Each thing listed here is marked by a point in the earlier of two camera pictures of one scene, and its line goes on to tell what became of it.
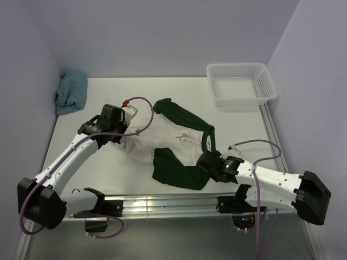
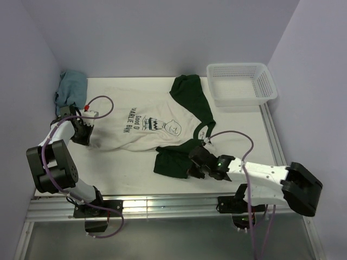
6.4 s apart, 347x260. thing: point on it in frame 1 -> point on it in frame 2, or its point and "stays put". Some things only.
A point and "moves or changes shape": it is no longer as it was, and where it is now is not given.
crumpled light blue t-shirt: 71,92 stays put
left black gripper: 123,124 -> 85,141
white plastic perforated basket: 241,84 stays put
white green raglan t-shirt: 173,142 moves or changes shape
